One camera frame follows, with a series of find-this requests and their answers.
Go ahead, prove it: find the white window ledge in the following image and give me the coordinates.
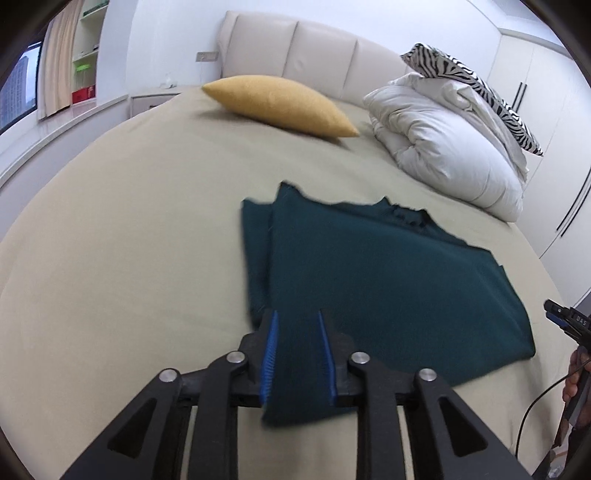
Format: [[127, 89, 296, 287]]
[[0, 95, 131, 186]]

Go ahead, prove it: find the window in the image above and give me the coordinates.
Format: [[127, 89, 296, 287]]
[[0, 41, 44, 136]]

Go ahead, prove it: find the black cable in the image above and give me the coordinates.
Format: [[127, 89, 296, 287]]
[[513, 375, 575, 467]]

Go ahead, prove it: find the white wardrobe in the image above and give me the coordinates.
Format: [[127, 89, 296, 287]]
[[487, 28, 591, 305]]

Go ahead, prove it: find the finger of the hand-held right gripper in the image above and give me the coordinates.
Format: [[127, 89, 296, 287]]
[[543, 299, 575, 320], [546, 313, 578, 337]]

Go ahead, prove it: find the white bookshelf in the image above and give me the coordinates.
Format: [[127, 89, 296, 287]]
[[71, 0, 112, 105]]

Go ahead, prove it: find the dark green sweater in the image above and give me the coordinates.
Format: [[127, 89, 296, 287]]
[[241, 181, 536, 428]]

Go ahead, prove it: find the person's right hand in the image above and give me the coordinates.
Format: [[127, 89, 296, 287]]
[[560, 345, 588, 403]]

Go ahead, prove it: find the beige curtain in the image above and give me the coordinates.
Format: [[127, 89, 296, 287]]
[[37, 0, 86, 121]]

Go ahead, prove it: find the cream padded headboard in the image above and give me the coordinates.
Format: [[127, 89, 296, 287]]
[[217, 10, 411, 104]]

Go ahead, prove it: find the bed with beige sheet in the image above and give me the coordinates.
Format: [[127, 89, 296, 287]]
[[0, 85, 566, 480]]

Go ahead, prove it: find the white folded duvet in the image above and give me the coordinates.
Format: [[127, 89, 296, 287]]
[[362, 74, 529, 222]]

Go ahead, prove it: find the zebra print pillow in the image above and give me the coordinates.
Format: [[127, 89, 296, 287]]
[[401, 43, 544, 157]]

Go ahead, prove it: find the white nightstand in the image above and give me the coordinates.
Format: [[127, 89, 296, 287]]
[[130, 85, 185, 116]]

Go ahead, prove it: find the yellow pillow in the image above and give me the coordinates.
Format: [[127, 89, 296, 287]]
[[201, 76, 361, 138]]

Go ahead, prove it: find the cream folded blanket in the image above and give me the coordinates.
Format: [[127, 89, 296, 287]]
[[388, 71, 529, 172]]

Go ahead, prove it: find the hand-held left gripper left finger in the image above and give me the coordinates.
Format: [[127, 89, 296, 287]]
[[60, 308, 281, 480]]

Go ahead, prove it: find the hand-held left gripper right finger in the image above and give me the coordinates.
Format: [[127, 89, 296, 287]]
[[318, 308, 532, 480]]

